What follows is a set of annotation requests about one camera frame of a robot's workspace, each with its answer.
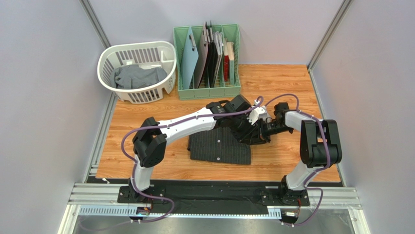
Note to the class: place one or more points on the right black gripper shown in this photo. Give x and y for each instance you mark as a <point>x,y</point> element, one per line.
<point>267,128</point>

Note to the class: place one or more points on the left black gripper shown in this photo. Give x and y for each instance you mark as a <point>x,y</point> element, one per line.
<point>245,136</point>

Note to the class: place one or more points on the black pinstriped long sleeve shirt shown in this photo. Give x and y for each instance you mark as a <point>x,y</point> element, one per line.
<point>219,146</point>

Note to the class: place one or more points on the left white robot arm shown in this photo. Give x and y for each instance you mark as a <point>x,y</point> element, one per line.
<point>152,138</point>

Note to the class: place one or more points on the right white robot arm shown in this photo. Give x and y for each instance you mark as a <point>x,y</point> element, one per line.
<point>320,146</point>

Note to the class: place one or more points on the red book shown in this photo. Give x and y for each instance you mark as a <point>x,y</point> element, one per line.
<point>226,60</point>

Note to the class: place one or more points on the black folder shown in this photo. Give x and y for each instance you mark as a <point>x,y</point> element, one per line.
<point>211,52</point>

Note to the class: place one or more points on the green spine book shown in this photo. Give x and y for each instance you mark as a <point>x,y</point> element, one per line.
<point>231,63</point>

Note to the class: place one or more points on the blue clipboard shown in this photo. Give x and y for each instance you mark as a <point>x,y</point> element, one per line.
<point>189,59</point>

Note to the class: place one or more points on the mauve clipboard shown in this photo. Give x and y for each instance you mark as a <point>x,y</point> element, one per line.
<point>203,53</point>

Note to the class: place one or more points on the grey notebook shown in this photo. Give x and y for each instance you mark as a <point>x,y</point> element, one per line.
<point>218,40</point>

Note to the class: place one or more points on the green file organizer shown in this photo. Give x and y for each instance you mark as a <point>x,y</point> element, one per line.
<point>223,89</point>

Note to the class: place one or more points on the white laundry basket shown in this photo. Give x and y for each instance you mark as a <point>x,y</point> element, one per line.
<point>147,55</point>

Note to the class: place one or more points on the grey shirt in basket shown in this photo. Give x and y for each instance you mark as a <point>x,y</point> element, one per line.
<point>134,77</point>

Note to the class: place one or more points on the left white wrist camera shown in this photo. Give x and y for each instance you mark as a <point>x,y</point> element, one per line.
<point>259,113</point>

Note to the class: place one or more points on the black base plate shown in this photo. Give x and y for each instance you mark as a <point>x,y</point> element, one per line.
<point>214,197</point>

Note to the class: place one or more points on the aluminium rail frame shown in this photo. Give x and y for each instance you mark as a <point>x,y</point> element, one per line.
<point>93,209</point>

